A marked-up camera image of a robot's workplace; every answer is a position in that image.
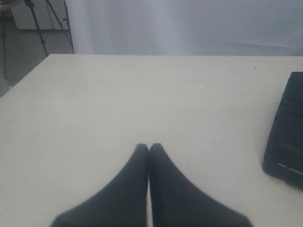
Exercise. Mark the white backdrop curtain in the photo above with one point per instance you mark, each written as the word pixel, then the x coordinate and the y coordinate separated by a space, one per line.
pixel 187 27

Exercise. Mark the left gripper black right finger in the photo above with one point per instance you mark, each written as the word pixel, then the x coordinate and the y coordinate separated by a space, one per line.
pixel 176 202

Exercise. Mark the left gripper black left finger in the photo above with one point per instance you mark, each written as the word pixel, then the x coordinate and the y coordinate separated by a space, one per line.
pixel 121 203

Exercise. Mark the black tripod stand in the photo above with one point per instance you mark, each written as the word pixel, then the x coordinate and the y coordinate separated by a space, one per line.
pixel 8 4

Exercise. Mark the black plastic tool case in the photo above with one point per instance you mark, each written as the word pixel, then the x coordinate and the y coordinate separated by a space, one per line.
pixel 283 156

